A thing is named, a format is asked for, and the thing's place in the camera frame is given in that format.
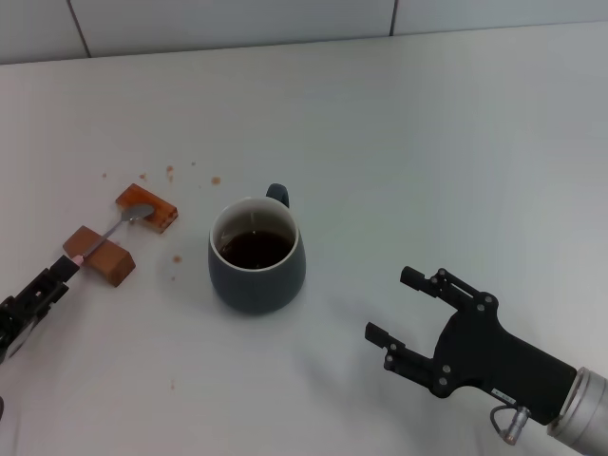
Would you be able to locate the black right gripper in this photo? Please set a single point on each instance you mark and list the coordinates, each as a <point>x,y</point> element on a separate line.
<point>499,354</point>

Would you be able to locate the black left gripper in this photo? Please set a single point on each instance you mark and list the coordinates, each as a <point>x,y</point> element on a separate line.
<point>12,328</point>

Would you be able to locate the grey ceramic cup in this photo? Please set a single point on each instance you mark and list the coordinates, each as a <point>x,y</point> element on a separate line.
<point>256,290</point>

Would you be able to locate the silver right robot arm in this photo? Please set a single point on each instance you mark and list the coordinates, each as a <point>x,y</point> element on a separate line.
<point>589,413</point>

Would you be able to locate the notched brown wooden block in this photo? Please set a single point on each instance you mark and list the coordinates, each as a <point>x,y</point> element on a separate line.
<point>111,266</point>

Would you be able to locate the flat orange wooden block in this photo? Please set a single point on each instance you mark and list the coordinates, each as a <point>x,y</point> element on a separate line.
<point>164,214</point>

